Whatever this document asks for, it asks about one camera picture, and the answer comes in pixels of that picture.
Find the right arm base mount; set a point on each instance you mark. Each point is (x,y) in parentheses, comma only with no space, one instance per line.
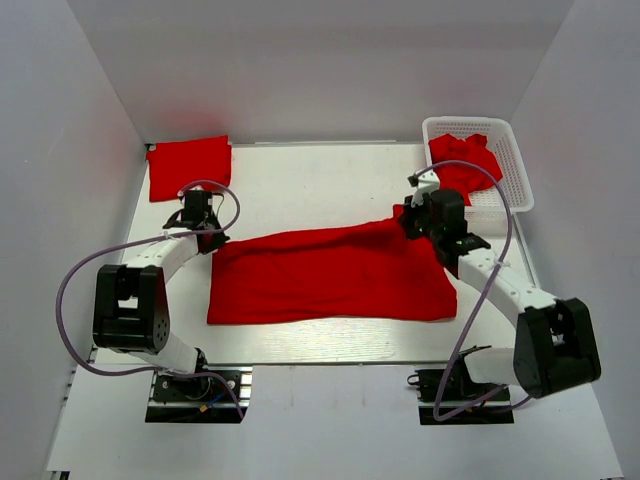
(458,390)

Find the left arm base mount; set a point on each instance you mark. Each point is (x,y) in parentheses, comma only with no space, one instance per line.
(200,401)

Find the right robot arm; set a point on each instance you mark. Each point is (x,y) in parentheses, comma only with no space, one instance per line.
(555,347)

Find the red t-shirt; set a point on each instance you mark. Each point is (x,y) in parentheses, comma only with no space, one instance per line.
(172,165)
(460,177)
(369,270)

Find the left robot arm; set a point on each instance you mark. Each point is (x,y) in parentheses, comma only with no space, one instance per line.
(131,312)

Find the crumpled red t-shirt in basket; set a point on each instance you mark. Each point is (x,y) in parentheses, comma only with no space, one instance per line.
(460,177)

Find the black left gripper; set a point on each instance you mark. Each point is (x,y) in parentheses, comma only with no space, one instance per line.
(220,238)

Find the white plastic basket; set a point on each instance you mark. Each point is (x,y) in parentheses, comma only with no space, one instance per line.
(487,205)

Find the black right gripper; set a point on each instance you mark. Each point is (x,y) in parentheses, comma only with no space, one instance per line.
(410,211)

